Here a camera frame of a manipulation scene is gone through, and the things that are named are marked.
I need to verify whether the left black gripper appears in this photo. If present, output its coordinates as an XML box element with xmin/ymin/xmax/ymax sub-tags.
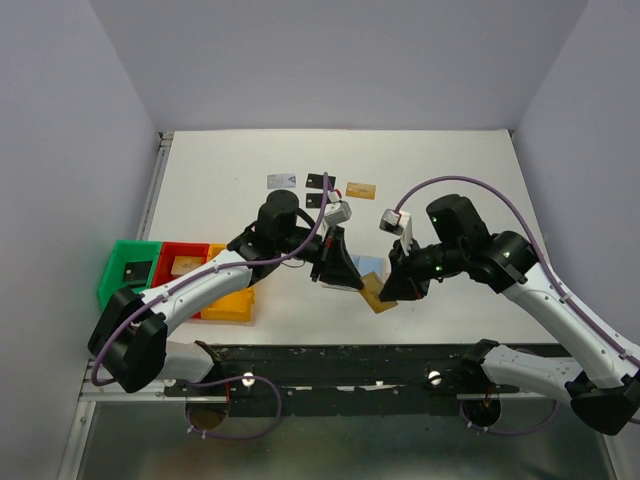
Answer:
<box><xmin>277</xmin><ymin>224</ymin><xmax>365</xmax><ymax>290</ymax></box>

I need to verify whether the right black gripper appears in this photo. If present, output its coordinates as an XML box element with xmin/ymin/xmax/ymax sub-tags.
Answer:
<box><xmin>378</xmin><ymin>236</ymin><xmax>466</xmax><ymax>302</ymax></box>

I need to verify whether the gold credit card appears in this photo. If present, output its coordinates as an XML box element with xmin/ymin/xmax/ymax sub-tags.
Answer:
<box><xmin>359</xmin><ymin>272</ymin><xmax>398</xmax><ymax>314</ymax></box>
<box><xmin>345</xmin><ymin>182</ymin><xmax>376</xmax><ymax>200</ymax></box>

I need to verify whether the dark grey VIP card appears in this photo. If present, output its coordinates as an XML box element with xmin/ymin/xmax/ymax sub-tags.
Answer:
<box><xmin>304</xmin><ymin>192</ymin><xmax>330</xmax><ymax>209</ymax></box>

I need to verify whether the black credit card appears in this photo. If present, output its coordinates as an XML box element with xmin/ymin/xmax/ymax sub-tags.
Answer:
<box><xmin>305</xmin><ymin>173</ymin><xmax>336</xmax><ymax>191</ymax></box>

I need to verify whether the silver credit card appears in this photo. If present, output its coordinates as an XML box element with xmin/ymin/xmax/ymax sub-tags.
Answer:
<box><xmin>266</xmin><ymin>173</ymin><xmax>297</xmax><ymax>190</ymax></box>

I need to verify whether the beige card holder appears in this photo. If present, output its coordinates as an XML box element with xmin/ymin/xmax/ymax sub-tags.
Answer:
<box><xmin>351</xmin><ymin>255</ymin><xmax>388</xmax><ymax>281</ymax></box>

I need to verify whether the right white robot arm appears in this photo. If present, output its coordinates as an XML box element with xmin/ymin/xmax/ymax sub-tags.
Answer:
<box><xmin>379</xmin><ymin>194</ymin><xmax>639</xmax><ymax>436</ymax></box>

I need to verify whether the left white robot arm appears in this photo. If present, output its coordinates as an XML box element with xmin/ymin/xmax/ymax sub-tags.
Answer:
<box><xmin>88</xmin><ymin>190</ymin><xmax>363</xmax><ymax>395</ymax></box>

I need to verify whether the yellow plastic bin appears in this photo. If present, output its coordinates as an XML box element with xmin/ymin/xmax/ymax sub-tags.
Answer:
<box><xmin>199</xmin><ymin>242</ymin><xmax>257</xmax><ymax>322</ymax></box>

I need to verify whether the tan item in red bin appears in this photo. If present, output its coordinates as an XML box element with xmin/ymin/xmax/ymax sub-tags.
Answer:
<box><xmin>170</xmin><ymin>256</ymin><xmax>203</xmax><ymax>277</ymax></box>

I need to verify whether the red plastic bin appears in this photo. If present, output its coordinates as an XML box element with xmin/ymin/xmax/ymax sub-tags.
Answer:
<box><xmin>151</xmin><ymin>242</ymin><xmax>209</xmax><ymax>287</ymax></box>

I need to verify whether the black item in green bin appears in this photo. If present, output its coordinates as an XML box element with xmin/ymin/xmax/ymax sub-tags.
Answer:
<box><xmin>122</xmin><ymin>260</ymin><xmax>153</xmax><ymax>288</ymax></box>

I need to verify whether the green plastic bin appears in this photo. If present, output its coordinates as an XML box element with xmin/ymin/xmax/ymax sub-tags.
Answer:
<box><xmin>97</xmin><ymin>240</ymin><xmax>162</xmax><ymax>309</ymax></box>

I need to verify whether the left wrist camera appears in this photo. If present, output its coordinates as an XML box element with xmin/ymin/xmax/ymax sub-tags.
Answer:
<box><xmin>322</xmin><ymin>200</ymin><xmax>352</xmax><ymax>232</ymax></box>

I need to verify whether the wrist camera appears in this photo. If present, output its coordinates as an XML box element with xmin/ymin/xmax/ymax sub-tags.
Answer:
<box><xmin>379</xmin><ymin>209</ymin><xmax>414</xmax><ymax>255</ymax></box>
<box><xmin>322</xmin><ymin>200</ymin><xmax>352</xmax><ymax>232</ymax></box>

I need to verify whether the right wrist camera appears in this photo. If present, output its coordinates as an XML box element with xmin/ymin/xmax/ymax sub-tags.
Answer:
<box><xmin>379</xmin><ymin>209</ymin><xmax>414</xmax><ymax>255</ymax></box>

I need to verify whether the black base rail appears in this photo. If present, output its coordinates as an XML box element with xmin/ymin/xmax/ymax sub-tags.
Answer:
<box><xmin>165</xmin><ymin>344</ymin><xmax>489</xmax><ymax>417</ymax></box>

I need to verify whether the aluminium side rail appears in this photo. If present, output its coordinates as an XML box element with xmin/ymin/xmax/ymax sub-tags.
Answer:
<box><xmin>135</xmin><ymin>131</ymin><xmax>175</xmax><ymax>241</ymax></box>

